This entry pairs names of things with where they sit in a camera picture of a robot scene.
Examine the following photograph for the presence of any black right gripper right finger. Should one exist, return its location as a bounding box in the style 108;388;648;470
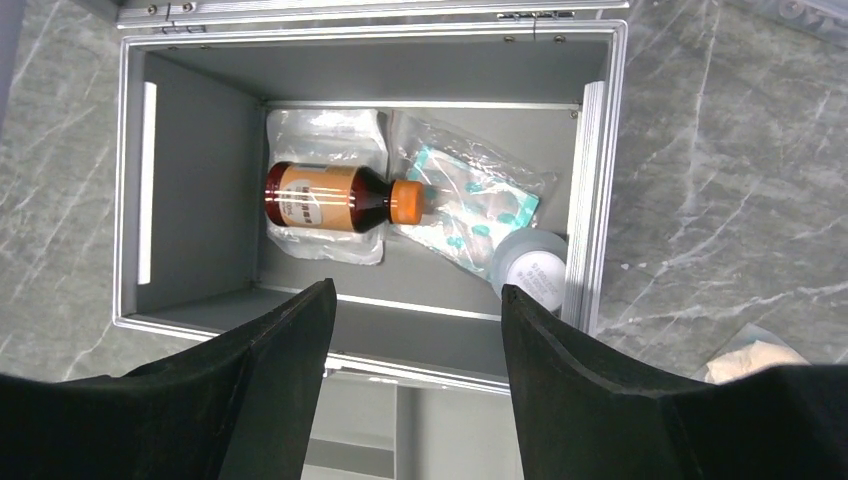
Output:
501;285;847;479

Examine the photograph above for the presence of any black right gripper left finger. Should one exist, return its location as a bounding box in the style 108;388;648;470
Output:
1;279;337;479

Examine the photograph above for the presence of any white disinfectant bottle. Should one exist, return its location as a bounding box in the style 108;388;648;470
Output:
489;228;568;313

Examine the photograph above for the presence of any brown bottle orange cap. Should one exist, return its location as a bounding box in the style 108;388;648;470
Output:
263;162;426;233

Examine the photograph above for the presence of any teal patterned plaster bag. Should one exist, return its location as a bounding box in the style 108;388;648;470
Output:
387;110;559;280

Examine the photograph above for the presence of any white gauze packet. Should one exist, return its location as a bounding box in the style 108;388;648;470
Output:
266;109;389;266

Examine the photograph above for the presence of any grey metal medicine case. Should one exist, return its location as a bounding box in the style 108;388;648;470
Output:
112;1;628;393

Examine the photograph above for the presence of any grey plastic divided tray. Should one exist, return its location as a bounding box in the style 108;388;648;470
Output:
302;373;524;479

